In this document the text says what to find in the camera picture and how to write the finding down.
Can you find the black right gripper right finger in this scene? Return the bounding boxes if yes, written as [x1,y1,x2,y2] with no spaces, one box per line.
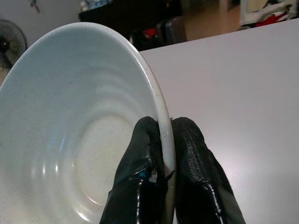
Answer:
[171,117,246,224]

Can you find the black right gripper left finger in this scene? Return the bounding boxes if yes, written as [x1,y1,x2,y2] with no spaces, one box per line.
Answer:
[99,116,175,224]

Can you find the white ceramic bowl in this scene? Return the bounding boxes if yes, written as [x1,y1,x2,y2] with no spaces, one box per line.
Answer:
[0,21,177,224]

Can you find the red cloth item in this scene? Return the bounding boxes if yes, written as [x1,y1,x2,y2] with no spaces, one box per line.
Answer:
[142,28,157,40]

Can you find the dark brown suitcase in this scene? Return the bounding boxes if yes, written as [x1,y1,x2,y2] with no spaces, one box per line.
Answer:
[155,16,187,45]

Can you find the white framed shelf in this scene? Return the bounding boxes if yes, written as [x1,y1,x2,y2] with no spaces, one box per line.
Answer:
[240,0,264,24]

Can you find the red and white clothes pile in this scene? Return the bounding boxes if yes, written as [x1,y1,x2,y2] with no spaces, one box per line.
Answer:
[254,0,299,28]

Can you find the black standing fan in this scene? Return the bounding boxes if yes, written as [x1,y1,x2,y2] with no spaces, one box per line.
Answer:
[0,19,28,70]

